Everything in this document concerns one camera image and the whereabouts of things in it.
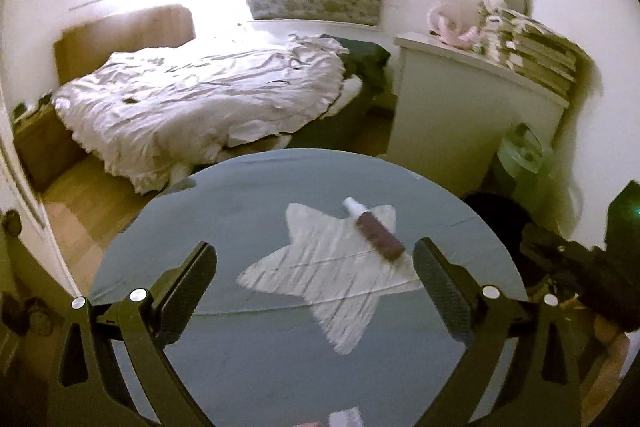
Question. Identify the wooden headboard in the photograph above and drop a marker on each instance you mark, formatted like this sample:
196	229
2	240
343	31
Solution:
85	47

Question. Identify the person's right hand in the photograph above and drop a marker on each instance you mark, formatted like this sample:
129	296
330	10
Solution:
604	376

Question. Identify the pink toy on dresser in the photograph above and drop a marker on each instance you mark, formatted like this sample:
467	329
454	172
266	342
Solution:
444	20

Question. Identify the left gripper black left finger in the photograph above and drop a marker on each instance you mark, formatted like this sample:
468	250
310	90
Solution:
87	387

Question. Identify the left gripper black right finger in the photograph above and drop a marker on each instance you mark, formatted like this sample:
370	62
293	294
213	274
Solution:
541	387

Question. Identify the white dresser cabinet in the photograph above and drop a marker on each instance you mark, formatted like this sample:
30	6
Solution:
453	108

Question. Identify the dark red spray bottle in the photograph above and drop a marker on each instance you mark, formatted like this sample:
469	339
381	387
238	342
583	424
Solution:
380	237

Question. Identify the wooden bedside table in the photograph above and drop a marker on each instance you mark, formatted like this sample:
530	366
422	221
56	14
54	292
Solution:
45	147

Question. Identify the round blue star rug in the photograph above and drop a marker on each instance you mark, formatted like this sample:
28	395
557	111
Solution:
303	320

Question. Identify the green air purifier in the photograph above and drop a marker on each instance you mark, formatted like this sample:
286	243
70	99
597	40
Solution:
522	167

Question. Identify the black round trash bin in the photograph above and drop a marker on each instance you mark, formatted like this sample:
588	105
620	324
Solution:
508	219

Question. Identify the stack of books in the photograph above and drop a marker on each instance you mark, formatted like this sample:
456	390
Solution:
513	40

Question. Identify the bed with white duvet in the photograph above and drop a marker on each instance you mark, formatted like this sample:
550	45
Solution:
153	115

